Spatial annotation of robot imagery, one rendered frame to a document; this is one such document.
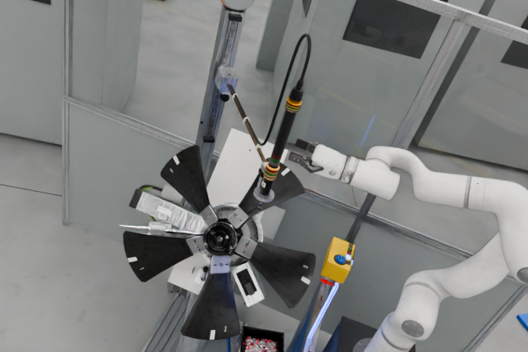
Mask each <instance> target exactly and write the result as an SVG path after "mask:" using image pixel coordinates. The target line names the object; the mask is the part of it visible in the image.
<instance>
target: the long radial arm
mask: <svg viewBox="0 0 528 352"><path fill-rule="evenodd" d="M136 209H137V210H139V211H142V212H144V213H146V214H148V215H151V216H153V217H155V218H158V219H160V220H163V221H165V222H168V223H170V224H172V225H174V226H177V227H179V228H181V229H184V230H186V231H192V232H193V233H203V232H202V231H201V230H204V228H203V227H205V225H204V224H206V223H205V222H204V220H203V219H202V217H201V215H200V214H198V213H197V212H196V211H194V210H191V209H189V208H187V207H182V206H179V205H178V204H176V203H172V202H170V201H169V200H165V199H163V198H161V197H160V196H157V195H156V194H153V193H150V192H143V193H142V195H141V198H140V200H139V202H138V204H137V207H136Z"/></svg>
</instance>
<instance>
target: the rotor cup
mask: <svg viewBox="0 0 528 352"><path fill-rule="evenodd" d="M231 225H232V224H231V222H230V221H229V220H228V219H227V218H220V219H219V220H218V221H217V222H215V223H212V224H211V225H209V226H208V227H207V228H206V230H205V231H204V234H203V245H204V247H205V248H206V250H207V251H208V252H209V253H210V254H212V255H215V256H224V255H230V256H232V255H234V254H233V253H234V251H235V249H236V247H237V245H238V243H239V241H240V238H241V237H242V236H243V235H244V233H243V230H242V229H240V230H239V231H238V230H237V229H236V228H235V227H234V226H233V225H232V226H231ZM218 236H220V237H222V241H221V242H218V241H217V240H216V239H217V237H218ZM235 245H236V247H235Z"/></svg>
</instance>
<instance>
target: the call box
mask: <svg viewBox="0 0 528 352"><path fill-rule="evenodd" d="M348 246H349V243H348V242H346V241H344V240H340V239H339V238H336V237H333V239H332V242H331V243H330V245H329V247H328V250H327V253H326V256H325V260H324V265H323V268H322V271H321V275H322V276H324V277H327V278H330V279H332V280H334V281H338V282H339V283H341V284H343V283H344V281H345V280H346V278H347V275H348V273H349V272H350V268H351V263H352V259H353V255H354V248H355V245H353V247H352V252H351V256H350V259H348V258H346V256H347V250H348ZM337 255H342V256H343V257H345V259H346V261H347V260H348V261H350V265H347V264H346V261H345V262H344V263H343V264H341V263H338V262H337V261H336V256H337Z"/></svg>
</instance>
